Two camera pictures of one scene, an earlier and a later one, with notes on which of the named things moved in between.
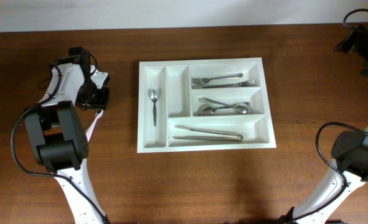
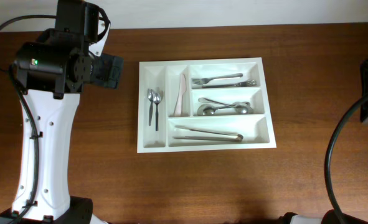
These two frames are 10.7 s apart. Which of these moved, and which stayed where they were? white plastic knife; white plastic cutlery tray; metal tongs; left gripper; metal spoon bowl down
Moved: left gripper; white plastic knife; metal spoon bowl down
Stayed: white plastic cutlery tray; metal tongs
